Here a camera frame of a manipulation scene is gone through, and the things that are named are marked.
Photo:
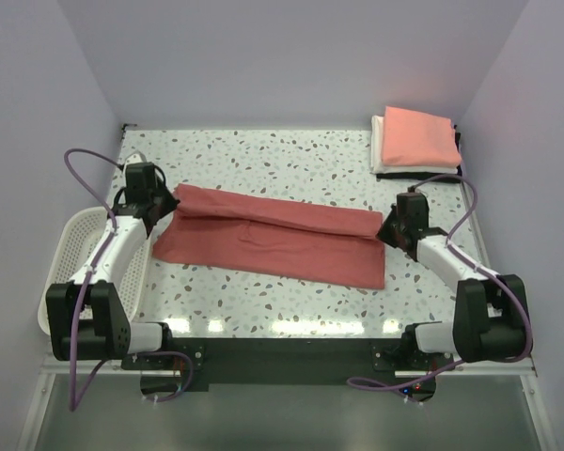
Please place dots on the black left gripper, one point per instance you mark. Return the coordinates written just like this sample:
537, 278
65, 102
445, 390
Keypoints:
162, 209

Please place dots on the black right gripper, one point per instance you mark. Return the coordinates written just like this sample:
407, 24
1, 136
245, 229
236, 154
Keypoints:
394, 232

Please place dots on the red t-shirt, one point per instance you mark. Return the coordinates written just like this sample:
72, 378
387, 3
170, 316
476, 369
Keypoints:
327, 244

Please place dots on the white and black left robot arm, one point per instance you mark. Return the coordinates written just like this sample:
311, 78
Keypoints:
87, 310

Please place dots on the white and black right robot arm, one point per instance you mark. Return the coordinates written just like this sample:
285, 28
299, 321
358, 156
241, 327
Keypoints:
490, 319

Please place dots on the folded black t-shirt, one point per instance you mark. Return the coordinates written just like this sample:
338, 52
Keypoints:
421, 176

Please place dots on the white perforated plastic basket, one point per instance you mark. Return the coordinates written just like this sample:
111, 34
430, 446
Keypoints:
78, 240

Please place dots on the folded salmon pink t-shirt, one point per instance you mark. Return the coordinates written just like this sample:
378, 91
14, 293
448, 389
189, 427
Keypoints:
412, 138

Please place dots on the folded white t-shirt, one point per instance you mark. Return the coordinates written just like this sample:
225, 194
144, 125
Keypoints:
377, 166

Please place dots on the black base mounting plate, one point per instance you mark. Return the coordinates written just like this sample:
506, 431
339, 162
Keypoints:
381, 365

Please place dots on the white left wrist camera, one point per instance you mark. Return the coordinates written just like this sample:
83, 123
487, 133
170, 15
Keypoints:
136, 157

